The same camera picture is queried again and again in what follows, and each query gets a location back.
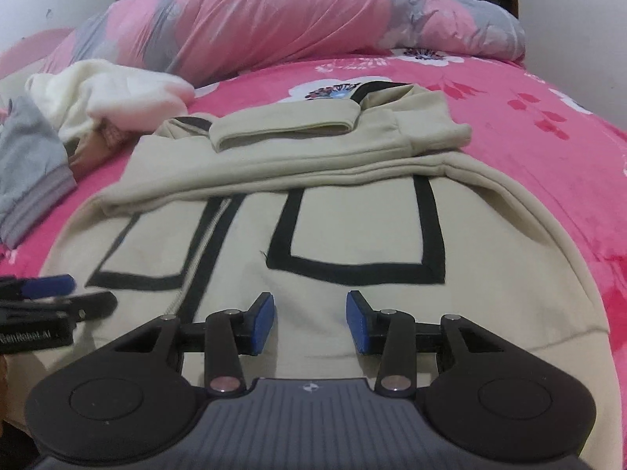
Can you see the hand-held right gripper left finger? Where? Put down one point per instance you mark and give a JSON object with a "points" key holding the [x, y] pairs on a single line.
{"points": [[262, 324]]}

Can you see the pink grey rolled quilt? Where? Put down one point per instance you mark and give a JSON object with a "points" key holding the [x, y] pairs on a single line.
{"points": [[269, 14]]}

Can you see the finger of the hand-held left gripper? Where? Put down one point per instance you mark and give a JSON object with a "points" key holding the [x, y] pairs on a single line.
{"points": [[88, 304], [49, 285]]}

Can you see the pink white headboard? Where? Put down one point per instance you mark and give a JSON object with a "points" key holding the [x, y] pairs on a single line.
{"points": [[29, 44]]}

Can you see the grey garment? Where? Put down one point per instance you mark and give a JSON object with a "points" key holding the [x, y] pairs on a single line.
{"points": [[29, 156]]}

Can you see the pink floral bedsheet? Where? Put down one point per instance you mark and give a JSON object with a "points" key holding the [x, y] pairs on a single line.
{"points": [[539, 156]]}

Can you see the tan knit garment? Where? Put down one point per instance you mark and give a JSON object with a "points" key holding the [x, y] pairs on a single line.
{"points": [[98, 149]]}

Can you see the cream fleece garment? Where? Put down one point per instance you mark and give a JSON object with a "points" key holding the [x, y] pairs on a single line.
{"points": [[122, 88]]}

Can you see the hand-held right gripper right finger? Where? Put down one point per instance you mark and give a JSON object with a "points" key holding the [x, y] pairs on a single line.
{"points": [[357, 324]]}

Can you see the beige zip jacket black trim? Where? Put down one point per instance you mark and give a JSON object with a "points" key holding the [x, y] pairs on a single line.
{"points": [[343, 235]]}

